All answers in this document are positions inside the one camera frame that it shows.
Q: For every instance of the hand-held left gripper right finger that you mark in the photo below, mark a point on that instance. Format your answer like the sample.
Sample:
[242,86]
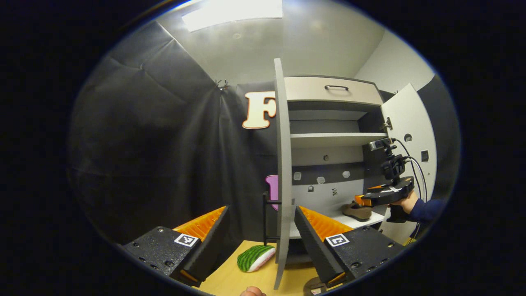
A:
[314,246]

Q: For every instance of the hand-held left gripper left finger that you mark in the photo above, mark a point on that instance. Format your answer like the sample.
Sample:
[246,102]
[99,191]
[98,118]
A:
[213,242]

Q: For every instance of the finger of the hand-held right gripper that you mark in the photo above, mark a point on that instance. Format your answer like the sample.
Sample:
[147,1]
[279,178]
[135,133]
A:
[363,200]
[378,188]

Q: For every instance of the white and grey shoe cabinet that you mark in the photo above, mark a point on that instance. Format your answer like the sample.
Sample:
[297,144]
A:
[328,162]

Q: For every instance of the white shoe cabinet door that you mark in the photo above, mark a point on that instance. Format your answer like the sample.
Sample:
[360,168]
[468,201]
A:
[282,144]
[411,119]

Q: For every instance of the white cabinet shelf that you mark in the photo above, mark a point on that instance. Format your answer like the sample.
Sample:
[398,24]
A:
[328,139]
[353,225]

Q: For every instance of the metal door hinge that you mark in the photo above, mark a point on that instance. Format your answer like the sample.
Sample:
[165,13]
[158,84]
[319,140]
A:
[388,123]

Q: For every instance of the white cabinet drawer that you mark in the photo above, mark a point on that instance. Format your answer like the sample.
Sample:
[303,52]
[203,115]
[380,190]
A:
[312,94]

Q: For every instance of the watermelon slice toy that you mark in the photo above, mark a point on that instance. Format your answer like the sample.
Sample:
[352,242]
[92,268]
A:
[254,258]

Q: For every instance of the metal cloth clip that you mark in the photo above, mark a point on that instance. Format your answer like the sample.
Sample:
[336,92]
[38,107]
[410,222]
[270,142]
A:
[222,85]

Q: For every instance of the ceiling light panel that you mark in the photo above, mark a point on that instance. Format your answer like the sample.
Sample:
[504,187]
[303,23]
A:
[230,14]

